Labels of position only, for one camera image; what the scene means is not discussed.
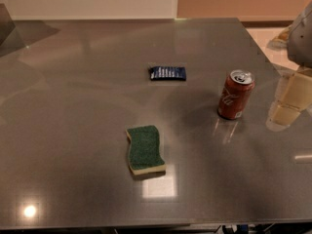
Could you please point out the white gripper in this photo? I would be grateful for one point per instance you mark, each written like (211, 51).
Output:
(301, 39)

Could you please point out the green and yellow sponge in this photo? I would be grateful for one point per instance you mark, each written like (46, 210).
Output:
(144, 153)

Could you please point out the red soda can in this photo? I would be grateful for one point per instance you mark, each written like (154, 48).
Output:
(236, 92)

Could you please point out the dark blue snack packet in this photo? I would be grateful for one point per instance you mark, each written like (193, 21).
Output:
(158, 73)

